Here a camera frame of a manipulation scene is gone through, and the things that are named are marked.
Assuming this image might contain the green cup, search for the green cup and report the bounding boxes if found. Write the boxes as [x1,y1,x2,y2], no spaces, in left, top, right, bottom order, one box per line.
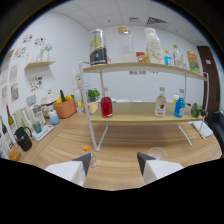
[32,120,43,134]

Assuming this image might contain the pale green pitcher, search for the pale green pitcher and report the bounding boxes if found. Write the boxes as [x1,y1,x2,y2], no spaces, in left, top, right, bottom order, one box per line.
[13,108,33,129]

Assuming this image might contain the green potted plant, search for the green potted plant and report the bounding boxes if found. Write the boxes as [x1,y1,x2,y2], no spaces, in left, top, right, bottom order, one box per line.
[86,87,101,103]

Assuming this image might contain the white figurine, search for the white figurine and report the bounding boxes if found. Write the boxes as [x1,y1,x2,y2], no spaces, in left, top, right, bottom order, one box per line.
[39,43,53,62]

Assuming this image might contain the ceiling air vent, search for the ceiling air vent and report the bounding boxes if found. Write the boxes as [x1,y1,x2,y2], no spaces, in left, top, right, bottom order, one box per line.
[146,16,168,26]

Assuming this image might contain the black armchair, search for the black armchair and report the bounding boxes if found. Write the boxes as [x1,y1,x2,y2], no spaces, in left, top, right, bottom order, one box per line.
[209,109,224,148]

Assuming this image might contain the white milk bottle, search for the white milk bottle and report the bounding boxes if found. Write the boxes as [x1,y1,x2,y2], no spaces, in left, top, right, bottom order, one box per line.
[143,27,165,65]

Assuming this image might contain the wooden wall shelf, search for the wooden wall shelf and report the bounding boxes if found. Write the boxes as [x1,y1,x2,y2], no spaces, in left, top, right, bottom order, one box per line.
[23,59,57,70]

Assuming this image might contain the colourful sticker sheet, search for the colourful sticker sheet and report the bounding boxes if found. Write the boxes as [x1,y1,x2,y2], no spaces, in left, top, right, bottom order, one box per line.
[29,76,44,92]

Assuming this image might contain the wooden two-tier shelf rack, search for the wooden two-tier shelf rack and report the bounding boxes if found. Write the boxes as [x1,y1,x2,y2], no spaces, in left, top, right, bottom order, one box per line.
[78,60,209,153]

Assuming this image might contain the red liquid bottle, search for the red liquid bottle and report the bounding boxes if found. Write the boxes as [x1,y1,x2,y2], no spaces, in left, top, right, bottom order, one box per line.
[100,87,114,119]

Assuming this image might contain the clear bottle green cap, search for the clear bottle green cap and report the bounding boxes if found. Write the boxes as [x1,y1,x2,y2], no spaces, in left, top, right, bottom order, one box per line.
[172,44,184,68]

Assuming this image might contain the white kitchen scale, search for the white kitchen scale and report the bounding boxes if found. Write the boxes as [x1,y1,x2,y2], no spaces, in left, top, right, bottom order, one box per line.
[31,123,55,142]

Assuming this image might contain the clear bottle orange cap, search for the clear bottle orange cap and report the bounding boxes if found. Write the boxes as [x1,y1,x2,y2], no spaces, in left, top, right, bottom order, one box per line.
[82,145,99,169]

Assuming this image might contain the green limes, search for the green limes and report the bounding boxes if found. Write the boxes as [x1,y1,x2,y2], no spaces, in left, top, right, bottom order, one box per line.
[189,102,202,119]

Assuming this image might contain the clear glass jar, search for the clear glass jar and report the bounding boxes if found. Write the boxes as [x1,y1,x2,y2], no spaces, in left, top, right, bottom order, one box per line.
[31,103,46,126]

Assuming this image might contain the small white blue jar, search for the small white blue jar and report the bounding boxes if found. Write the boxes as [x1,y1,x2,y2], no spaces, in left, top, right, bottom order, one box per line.
[48,109,61,126]

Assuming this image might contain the clear bottle red label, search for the clear bottle red label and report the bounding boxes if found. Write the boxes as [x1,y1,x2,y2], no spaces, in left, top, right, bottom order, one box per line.
[153,86,168,118]

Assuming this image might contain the white notebook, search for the white notebook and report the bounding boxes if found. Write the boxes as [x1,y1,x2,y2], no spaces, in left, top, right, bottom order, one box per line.
[191,119,214,138]

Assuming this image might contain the orange basket with fruit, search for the orange basket with fruit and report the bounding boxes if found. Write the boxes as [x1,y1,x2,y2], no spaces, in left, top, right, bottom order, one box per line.
[53,89,78,119]

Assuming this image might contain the dark wine bottle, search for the dark wine bottle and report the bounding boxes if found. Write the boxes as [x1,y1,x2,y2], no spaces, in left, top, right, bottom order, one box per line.
[0,114,14,149]
[5,104,18,134]

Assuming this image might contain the small orange box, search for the small orange box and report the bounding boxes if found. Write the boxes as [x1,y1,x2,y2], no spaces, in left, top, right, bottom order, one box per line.
[9,146,22,162]

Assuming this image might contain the blue liquid bottle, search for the blue liquid bottle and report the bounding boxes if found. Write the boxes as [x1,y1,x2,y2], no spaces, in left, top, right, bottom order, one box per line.
[173,88,186,119]

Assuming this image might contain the black kettle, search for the black kettle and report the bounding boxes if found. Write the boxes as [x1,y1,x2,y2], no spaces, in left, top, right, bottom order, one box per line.
[14,126,34,153]

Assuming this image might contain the brown door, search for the brown door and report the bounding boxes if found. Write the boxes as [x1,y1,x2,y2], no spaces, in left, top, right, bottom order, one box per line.
[196,45,221,113]

